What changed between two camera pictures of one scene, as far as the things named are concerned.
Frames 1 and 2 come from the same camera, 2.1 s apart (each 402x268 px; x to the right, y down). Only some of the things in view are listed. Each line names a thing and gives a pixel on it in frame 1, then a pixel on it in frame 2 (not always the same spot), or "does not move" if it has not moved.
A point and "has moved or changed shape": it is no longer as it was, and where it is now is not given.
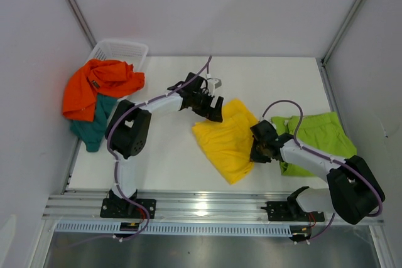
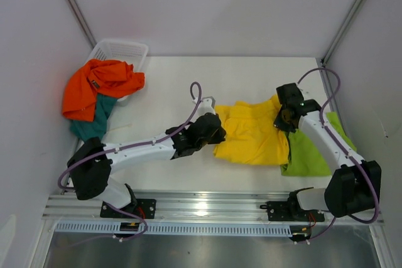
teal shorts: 91,133 does not move
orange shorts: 107,78 does not move
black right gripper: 255,157 to 279,123
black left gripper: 211,113 to 219,137
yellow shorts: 228,143 has moved or changed shape
